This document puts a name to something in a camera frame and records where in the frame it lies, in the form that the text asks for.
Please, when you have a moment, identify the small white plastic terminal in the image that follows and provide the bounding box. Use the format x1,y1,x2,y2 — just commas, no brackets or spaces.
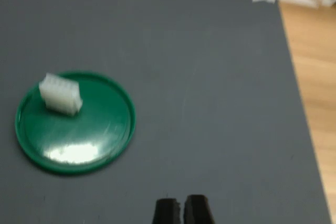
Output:
38,72,84,117

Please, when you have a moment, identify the round green lid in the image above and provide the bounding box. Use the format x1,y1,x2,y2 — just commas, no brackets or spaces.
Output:
14,70,137,177

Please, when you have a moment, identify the dark grey mat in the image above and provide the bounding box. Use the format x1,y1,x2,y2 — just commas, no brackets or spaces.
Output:
0,0,332,224

